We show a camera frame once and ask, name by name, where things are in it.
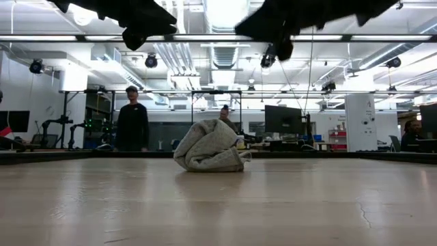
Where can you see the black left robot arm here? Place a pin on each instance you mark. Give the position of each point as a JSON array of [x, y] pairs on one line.
[[88, 5]]

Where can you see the silver ventilation duct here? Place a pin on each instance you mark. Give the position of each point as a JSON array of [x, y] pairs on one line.
[[223, 56]]

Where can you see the red object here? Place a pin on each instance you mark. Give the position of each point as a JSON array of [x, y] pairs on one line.
[[6, 131]]

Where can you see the blue bin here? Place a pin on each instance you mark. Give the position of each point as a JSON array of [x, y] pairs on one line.
[[317, 138]]

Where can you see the white column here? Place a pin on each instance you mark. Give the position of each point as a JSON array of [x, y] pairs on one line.
[[360, 123]]

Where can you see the red shelf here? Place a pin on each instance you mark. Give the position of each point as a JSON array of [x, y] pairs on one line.
[[338, 134]]

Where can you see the grey waffle towel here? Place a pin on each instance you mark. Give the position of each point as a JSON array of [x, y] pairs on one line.
[[208, 150]]

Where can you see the black background robot arm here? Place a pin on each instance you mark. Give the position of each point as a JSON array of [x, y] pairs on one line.
[[71, 136], [44, 133]]

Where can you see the black ceiling spotlight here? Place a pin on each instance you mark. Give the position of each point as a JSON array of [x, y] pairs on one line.
[[35, 66], [393, 62], [267, 61], [328, 86], [151, 61]]

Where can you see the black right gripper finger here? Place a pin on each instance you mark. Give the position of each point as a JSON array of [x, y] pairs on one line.
[[285, 48], [273, 8]]

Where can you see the black background rig frame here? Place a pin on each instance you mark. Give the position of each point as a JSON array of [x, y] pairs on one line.
[[192, 112]]

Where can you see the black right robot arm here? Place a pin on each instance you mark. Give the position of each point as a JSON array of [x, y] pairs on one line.
[[358, 7]]

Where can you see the person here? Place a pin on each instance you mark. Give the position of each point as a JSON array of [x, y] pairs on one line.
[[227, 118], [411, 136], [132, 126]]

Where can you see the black monitor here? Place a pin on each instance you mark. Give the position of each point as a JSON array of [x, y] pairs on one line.
[[283, 119], [13, 121], [429, 119]]

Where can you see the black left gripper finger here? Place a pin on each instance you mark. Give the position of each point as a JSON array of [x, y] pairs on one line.
[[162, 17], [134, 39]]

